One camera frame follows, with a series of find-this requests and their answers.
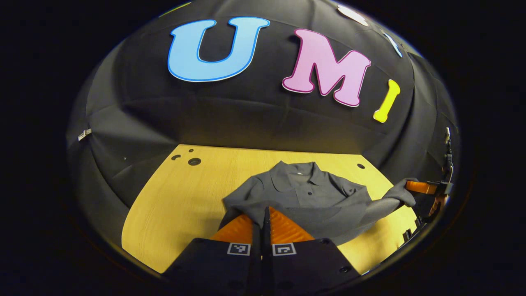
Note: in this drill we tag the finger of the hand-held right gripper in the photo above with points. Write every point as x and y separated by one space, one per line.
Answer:
421 187
439 204

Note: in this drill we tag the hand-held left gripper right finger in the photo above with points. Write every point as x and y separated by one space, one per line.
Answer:
267 267

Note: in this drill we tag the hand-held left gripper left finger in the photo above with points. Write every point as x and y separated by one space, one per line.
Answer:
256 263

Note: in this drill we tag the grey polo shirt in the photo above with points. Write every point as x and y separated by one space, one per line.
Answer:
312 197

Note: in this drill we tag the small metal cloth clip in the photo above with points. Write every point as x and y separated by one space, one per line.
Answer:
84 134
447 132

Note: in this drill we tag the black backdrop cloth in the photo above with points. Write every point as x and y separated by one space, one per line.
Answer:
246 111

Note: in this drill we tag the black table edge bracket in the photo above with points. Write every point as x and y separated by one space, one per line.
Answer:
418 222
407 235

